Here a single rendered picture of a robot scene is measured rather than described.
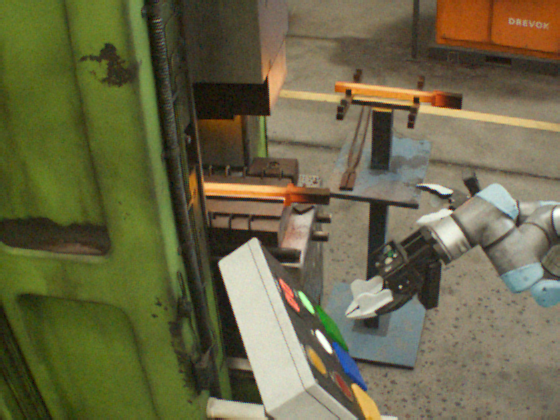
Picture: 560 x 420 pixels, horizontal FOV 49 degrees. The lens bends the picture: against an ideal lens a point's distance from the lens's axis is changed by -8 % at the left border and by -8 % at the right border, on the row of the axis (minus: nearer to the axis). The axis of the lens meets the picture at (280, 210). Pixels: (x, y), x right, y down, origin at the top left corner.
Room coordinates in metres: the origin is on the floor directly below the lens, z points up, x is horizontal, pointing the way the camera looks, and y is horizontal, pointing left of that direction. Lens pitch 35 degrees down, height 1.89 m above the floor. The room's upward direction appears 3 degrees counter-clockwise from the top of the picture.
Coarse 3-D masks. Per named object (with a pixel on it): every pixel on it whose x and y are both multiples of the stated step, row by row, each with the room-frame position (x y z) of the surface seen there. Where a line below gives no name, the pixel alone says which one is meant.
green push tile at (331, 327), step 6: (318, 306) 0.89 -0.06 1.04; (318, 312) 0.87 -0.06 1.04; (324, 312) 0.88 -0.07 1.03; (324, 318) 0.86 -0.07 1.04; (330, 318) 0.89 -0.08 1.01; (324, 324) 0.84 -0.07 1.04; (330, 324) 0.85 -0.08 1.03; (336, 324) 0.89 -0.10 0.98; (330, 330) 0.82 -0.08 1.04; (336, 330) 0.86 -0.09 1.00; (330, 336) 0.82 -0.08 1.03; (336, 336) 0.83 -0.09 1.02; (342, 336) 0.86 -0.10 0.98; (336, 342) 0.82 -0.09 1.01; (342, 342) 0.83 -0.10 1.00; (348, 348) 0.83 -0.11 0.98
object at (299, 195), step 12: (216, 192) 1.34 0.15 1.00; (228, 192) 1.34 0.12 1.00; (240, 192) 1.33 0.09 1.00; (252, 192) 1.33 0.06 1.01; (264, 192) 1.32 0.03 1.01; (276, 192) 1.32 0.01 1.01; (288, 192) 1.31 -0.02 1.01; (300, 192) 1.31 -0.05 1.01; (312, 192) 1.30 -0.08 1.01; (324, 192) 1.30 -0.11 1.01; (288, 204) 1.30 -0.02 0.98; (324, 204) 1.29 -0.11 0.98
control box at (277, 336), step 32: (256, 256) 0.85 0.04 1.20; (256, 288) 0.79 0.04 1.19; (256, 320) 0.72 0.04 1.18; (288, 320) 0.70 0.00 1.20; (320, 320) 0.85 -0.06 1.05; (256, 352) 0.66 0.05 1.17; (288, 352) 0.64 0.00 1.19; (320, 352) 0.70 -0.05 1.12; (288, 384) 0.59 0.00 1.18; (320, 384) 0.58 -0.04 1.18; (352, 384) 0.70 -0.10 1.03; (288, 416) 0.56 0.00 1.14; (320, 416) 0.57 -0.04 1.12; (352, 416) 0.59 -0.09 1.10
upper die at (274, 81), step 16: (272, 64) 1.25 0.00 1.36; (272, 80) 1.24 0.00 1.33; (208, 96) 1.23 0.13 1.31; (224, 96) 1.22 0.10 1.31; (240, 96) 1.21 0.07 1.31; (256, 96) 1.21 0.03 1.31; (272, 96) 1.23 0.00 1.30; (208, 112) 1.23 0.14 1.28; (224, 112) 1.22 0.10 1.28; (240, 112) 1.21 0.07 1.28; (256, 112) 1.21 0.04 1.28
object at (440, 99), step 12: (336, 84) 1.88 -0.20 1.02; (348, 84) 1.88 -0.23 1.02; (384, 96) 1.83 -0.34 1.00; (396, 96) 1.81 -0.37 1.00; (408, 96) 1.80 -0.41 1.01; (420, 96) 1.79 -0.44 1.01; (432, 96) 1.77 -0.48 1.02; (444, 96) 1.77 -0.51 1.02; (456, 96) 1.75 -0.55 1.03; (456, 108) 1.75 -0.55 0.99
